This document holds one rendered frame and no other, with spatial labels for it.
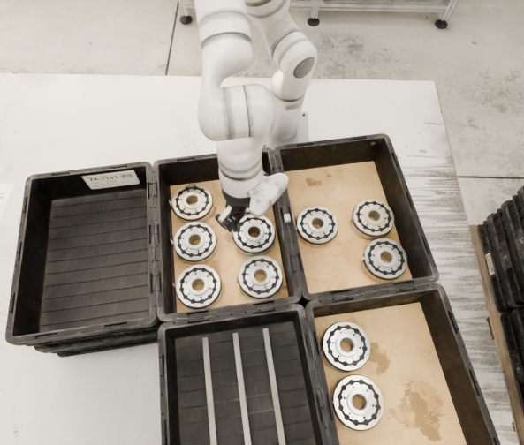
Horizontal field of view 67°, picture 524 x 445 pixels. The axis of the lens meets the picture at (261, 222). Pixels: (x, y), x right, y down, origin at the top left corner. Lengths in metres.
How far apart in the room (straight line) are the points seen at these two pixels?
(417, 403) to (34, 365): 0.90
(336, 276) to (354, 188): 0.26
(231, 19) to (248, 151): 0.17
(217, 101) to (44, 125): 1.05
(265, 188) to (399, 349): 0.50
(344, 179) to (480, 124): 1.58
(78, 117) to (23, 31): 1.74
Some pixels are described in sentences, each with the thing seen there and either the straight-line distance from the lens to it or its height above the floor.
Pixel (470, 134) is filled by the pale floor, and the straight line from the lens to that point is 2.50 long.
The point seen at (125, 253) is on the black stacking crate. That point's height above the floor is 0.83.
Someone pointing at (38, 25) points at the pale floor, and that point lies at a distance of 3.18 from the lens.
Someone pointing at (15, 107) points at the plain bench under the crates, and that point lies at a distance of 1.62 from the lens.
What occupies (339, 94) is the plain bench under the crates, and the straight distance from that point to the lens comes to 1.46.
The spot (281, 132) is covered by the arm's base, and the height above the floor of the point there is 0.82.
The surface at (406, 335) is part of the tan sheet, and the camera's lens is 0.97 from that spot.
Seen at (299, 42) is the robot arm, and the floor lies 1.12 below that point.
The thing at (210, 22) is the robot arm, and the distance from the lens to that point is 0.57.
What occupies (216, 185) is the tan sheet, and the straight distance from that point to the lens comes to 1.06.
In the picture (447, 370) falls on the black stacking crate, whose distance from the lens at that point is 0.97.
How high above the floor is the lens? 1.73
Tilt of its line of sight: 64 degrees down
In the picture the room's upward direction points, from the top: 1 degrees clockwise
